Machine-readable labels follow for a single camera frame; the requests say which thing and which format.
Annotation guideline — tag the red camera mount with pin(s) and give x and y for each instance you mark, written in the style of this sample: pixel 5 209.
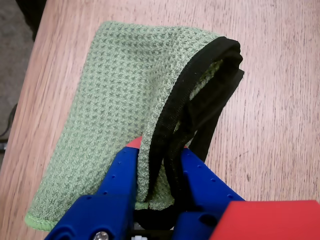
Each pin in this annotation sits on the red camera mount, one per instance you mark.
pixel 270 220

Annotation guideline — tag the blue gripper finger with pink tip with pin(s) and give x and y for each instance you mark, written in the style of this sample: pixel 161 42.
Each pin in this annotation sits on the blue gripper finger with pink tip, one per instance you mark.
pixel 110 190
pixel 205 187

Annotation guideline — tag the black furniture leg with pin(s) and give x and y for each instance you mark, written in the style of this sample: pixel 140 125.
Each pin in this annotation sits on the black furniture leg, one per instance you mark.
pixel 31 15

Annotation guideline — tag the green waffle cloth black trim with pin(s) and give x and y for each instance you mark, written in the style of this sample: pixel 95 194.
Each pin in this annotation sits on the green waffle cloth black trim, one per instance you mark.
pixel 115 100

